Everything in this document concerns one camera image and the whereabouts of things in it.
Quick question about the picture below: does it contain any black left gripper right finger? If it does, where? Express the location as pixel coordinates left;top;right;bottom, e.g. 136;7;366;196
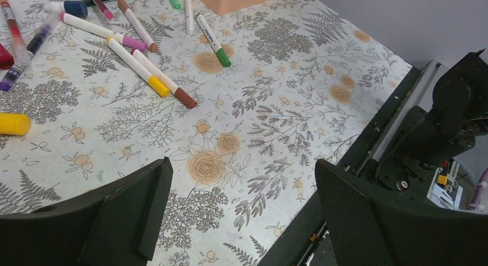
315;159;487;265

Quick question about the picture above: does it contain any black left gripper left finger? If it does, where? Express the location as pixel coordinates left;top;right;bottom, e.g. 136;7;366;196
1;158;173;265

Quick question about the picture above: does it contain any yellow ink bottle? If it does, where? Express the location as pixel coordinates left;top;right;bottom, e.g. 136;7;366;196
1;113;31;136

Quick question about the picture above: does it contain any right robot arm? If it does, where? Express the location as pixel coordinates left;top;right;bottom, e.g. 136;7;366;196
357;50;487;214

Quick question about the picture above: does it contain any floral desk mat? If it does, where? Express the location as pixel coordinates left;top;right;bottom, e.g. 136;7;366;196
1;0;412;265

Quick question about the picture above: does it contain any dark red capped white marker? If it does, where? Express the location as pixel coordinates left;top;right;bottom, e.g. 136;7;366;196
131;49;197;109

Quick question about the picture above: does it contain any yellow capped white marker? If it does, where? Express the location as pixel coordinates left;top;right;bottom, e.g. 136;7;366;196
106;37;170;97

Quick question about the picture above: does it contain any brown capped white marker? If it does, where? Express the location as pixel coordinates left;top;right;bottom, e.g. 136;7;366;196
117;0;158;53

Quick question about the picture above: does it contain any pink capped white marker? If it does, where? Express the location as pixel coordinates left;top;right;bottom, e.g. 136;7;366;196
59;12;147;51

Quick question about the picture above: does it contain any orange clear pen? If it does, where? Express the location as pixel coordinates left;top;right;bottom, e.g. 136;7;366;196
1;0;31;66

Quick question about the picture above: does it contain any green capped white marker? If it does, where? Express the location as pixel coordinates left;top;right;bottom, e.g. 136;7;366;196
196;13;231;67

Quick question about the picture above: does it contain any plain white marker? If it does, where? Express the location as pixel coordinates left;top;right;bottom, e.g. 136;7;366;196
184;0;195;35

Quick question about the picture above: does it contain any pink clear pen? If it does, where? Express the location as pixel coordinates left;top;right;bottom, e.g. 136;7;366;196
92;0;113;20

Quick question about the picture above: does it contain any purple clear pen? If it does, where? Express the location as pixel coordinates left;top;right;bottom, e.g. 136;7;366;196
1;13;60;92

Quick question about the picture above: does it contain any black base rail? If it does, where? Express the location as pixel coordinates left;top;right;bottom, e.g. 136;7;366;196
259;60;448;265

